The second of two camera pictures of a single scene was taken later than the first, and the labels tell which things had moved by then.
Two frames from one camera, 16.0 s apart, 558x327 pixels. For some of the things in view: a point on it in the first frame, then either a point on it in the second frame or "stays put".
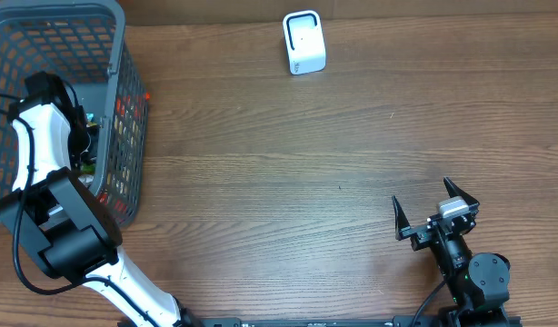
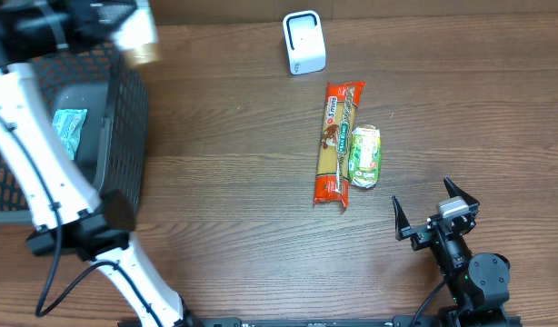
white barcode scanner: x=304 y=42 stays put
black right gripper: x=420 y=233 stays put
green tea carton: x=87 y=169 -> x=364 y=159
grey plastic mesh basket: x=83 y=41 stays put
